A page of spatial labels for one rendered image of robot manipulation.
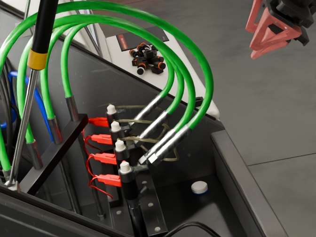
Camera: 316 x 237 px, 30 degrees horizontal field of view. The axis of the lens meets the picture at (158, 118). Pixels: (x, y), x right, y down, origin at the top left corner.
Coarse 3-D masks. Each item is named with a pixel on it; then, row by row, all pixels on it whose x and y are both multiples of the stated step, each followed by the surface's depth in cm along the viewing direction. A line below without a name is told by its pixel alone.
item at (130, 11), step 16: (80, 0) 92; (32, 16) 91; (144, 16) 94; (16, 32) 91; (176, 32) 96; (0, 48) 93; (192, 48) 98; (0, 64) 93; (208, 64) 100; (208, 80) 101; (208, 96) 102; (0, 128) 99; (192, 128) 105; (0, 144) 100; (0, 160) 101
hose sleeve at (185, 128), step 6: (186, 126) 104; (180, 132) 105; (186, 132) 104; (174, 138) 105; (180, 138) 105; (168, 144) 105; (174, 144) 105; (162, 150) 106; (168, 150) 106; (162, 156) 106
